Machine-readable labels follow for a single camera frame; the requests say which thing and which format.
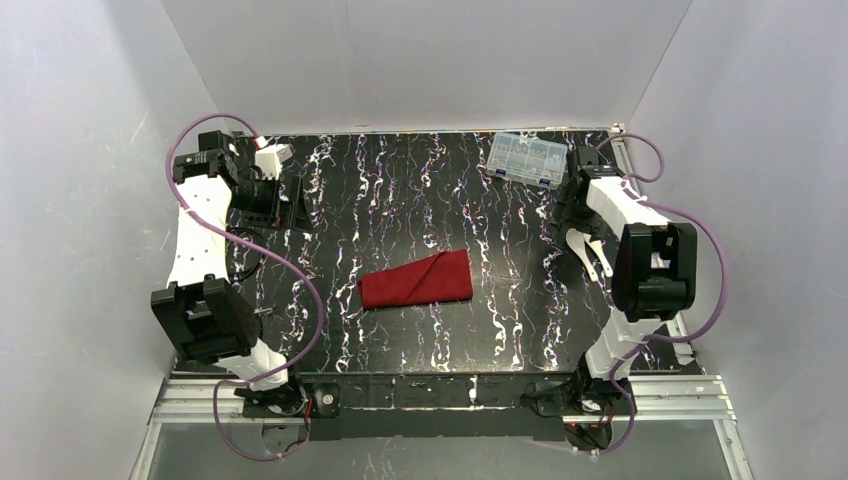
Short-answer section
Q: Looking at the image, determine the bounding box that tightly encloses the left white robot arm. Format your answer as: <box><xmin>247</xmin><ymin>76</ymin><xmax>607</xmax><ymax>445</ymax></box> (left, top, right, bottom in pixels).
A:
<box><xmin>151</xmin><ymin>131</ymin><xmax>311</xmax><ymax>416</ymax></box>

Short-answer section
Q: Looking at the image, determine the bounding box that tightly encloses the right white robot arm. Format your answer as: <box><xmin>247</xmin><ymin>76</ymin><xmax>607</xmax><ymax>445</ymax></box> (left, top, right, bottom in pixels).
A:
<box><xmin>550</xmin><ymin>147</ymin><xmax>697</xmax><ymax>413</ymax></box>

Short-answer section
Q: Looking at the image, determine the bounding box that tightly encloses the red cloth napkin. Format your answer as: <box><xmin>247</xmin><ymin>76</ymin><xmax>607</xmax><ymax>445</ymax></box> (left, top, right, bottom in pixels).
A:
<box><xmin>357</xmin><ymin>249</ymin><xmax>473</xmax><ymax>310</ymax></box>

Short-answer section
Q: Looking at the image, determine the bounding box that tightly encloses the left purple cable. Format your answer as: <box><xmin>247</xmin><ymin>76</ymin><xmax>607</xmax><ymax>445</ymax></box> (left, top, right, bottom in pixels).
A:
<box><xmin>164</xmin><ymin>112</ymin><xmax>326</xmax><ymax>462</ymax></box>

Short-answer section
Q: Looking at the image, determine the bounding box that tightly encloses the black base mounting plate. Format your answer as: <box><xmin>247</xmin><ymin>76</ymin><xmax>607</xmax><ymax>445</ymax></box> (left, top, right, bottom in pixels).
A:
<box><xmin>237</xmin><ymin>373</ymin><xmax>634</xmax><ymax>448</ymax></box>

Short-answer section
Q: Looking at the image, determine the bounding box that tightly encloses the upper black coiled cable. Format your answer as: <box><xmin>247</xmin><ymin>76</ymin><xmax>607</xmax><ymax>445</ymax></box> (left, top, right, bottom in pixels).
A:
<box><xmin>225</xmin><ymin>227</ymin><xmax>268</xmax><ymax>285</ymax></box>

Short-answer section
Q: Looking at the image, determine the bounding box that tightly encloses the white plastic knife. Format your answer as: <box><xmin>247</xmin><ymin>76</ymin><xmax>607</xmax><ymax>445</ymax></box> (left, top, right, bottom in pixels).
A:
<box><xmin>587</xmin><ymin>240</ymin><xmax>614</xmax><ymax>278</ymax></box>

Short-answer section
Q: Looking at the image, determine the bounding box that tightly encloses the clear plastic compartment box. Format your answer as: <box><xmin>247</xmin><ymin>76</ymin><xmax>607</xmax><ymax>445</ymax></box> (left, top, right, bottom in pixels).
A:
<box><xmin>485</xmin><ymin>132</ymin><xmax>569</xmax><ymax>190</ymax></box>

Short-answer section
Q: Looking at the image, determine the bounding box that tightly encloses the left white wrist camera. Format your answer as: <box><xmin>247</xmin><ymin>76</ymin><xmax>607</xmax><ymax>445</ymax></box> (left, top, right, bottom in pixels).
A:
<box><xmin>254</xmin><ymin>144</ymin><xmax>293</xmax><ymax>180</ymax></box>

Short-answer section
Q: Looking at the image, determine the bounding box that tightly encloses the white plastic spoon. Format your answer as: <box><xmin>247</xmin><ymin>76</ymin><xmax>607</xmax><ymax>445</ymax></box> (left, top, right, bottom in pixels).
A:
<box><xmin>565</xmin><ymin>229</ymin><xmax>598</xmax><ymax>282</ymax></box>

